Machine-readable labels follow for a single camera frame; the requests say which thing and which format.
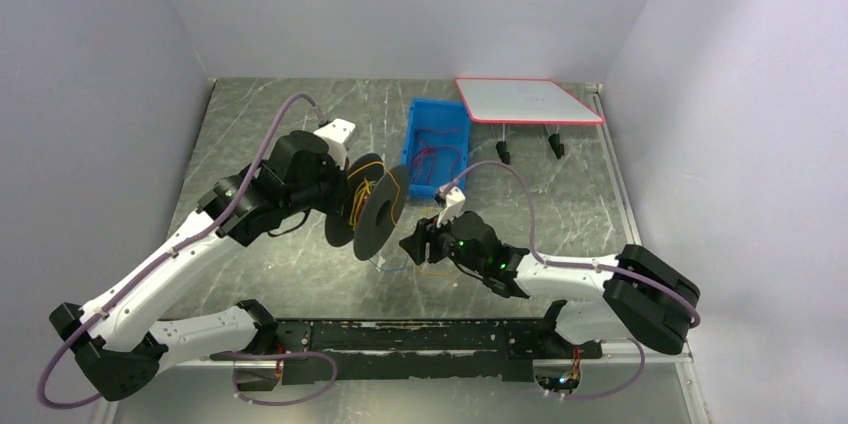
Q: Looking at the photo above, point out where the white board red rim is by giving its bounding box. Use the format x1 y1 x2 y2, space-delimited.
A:
455 77 605 125

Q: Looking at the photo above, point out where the grey perforated cable spool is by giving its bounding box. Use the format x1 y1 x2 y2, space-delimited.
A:
324 153 410 261

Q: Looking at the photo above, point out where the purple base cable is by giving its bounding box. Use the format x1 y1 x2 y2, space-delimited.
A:
543 340 647 404
231 350 339 408

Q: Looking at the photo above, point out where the black board foot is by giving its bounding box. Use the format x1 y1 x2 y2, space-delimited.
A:
548 133 565 159
495 140 511 165

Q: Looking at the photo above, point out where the black board foot left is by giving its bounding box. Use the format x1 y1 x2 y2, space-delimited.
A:
495 140 511 165

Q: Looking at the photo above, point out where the blue plastic bin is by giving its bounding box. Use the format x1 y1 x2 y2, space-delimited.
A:
401 97 471 199

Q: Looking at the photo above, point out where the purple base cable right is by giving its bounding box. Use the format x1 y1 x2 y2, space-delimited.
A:
543 340 647 404

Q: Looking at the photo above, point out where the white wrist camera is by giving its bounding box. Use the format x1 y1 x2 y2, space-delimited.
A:
313 118 357 169
436 185 466 227

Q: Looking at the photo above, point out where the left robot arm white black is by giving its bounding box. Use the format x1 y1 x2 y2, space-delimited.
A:
50 119 354 401

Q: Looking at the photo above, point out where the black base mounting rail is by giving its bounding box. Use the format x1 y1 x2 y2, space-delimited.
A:
245 318 602 384

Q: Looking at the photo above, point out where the red cable in bin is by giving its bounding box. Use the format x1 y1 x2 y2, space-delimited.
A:
409 129 465 187

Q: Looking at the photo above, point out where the cable bundle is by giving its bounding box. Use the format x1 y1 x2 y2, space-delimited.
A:
345 161 407 231

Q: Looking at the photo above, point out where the black board foot right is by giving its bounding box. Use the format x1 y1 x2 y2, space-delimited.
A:
548 133 565 159

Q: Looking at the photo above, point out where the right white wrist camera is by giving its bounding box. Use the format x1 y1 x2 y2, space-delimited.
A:
436 185 466 227

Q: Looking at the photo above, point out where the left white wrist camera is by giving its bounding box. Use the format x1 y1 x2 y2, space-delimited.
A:
313 118 357 169

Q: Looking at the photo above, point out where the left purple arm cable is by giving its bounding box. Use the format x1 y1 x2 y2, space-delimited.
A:
36 92 329 410

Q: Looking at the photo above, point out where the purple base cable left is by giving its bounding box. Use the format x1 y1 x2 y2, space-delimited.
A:
231 350 339 408

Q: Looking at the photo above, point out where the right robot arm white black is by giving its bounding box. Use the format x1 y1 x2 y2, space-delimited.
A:
399 212 700 355

